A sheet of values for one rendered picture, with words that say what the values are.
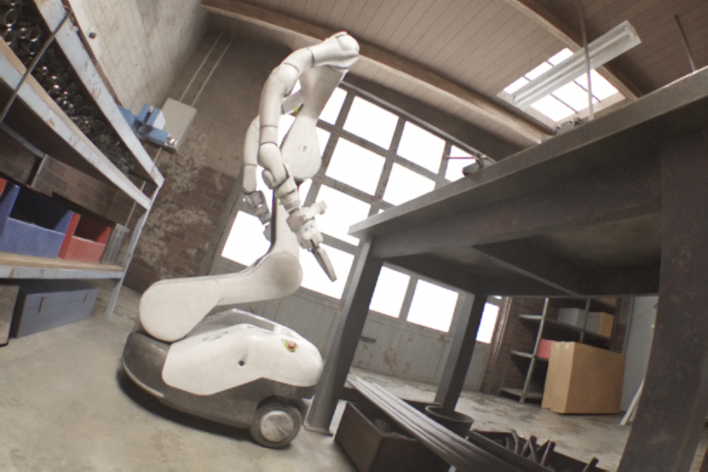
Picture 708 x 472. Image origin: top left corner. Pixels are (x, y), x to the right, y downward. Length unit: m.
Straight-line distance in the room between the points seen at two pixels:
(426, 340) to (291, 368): 3.00
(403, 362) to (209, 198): 2.55
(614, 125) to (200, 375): 1.09
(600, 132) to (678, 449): 0.44
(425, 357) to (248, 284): 3.05
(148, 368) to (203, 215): 2.39
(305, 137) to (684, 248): 1.17
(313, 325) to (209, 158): 1.86
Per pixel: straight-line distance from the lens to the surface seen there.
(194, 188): 3.40
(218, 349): 1.05
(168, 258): 3.35
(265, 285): 1.19
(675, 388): 0.48
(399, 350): 3.84
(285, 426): 1.17
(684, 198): 0.54
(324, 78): 1.48
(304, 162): 1.27
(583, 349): 4.35
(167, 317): 1.18
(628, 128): 0.56
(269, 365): 1.07
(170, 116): 3.54
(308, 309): 3.46
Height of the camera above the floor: 0.51
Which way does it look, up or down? 17 degrees up
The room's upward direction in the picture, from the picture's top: 19 degrees clockwise
